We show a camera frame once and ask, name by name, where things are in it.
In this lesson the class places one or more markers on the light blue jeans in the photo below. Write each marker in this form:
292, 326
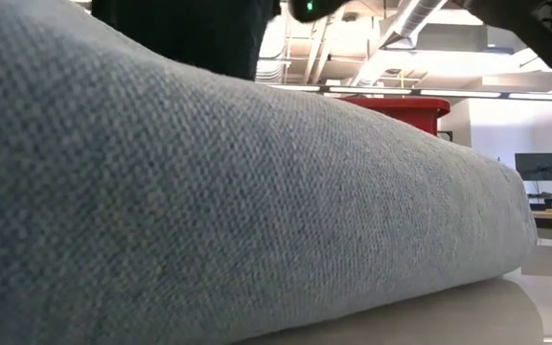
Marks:
209, 191

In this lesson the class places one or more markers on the long ceiling light strip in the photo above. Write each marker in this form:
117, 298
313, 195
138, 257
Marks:
448, 92

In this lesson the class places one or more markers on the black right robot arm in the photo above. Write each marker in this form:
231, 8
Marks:
520, 24

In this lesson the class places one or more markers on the ribbed ceiling air duct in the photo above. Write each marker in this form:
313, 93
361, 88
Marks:
410, 19

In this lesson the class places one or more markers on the dark blue jeans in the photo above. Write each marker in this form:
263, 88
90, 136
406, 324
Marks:
185, 33

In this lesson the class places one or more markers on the red plastic laundry bin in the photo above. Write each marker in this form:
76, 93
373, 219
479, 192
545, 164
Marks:
400, 115

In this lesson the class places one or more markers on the black computer monitor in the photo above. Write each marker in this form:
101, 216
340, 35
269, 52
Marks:
539, 167

